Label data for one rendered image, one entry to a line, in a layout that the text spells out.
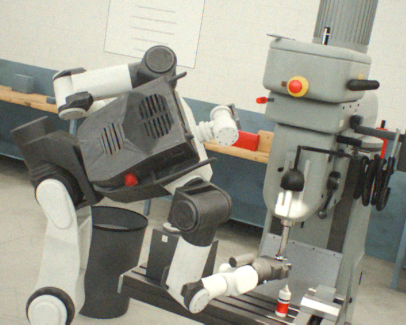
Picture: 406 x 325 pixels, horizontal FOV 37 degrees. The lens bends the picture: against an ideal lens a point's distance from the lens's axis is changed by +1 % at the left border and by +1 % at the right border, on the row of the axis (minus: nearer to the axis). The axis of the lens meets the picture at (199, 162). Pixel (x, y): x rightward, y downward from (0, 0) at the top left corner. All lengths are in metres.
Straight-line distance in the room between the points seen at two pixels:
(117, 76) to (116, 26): 5.52
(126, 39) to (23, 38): 1.48
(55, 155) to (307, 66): 0.77
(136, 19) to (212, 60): 1.06
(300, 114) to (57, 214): 0.80
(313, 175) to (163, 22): 5.16
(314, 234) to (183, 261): 0.95
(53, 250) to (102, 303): 2.26
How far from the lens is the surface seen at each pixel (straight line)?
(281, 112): 1.95
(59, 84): 1.82
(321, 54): 1.82
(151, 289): 2.26
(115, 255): 3.89
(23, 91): 7.61
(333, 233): 2.47
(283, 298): 2.17
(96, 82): 1.76
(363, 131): 2.31
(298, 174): 1.86
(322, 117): 1.92
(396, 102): 6.23
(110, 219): 4.27
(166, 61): 1.72
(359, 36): 2.21
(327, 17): 2.22
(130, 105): 1.58
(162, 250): 2.25
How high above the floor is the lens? 1.85
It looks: 11 degrees down
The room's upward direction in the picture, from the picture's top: 9 degrees clockwise
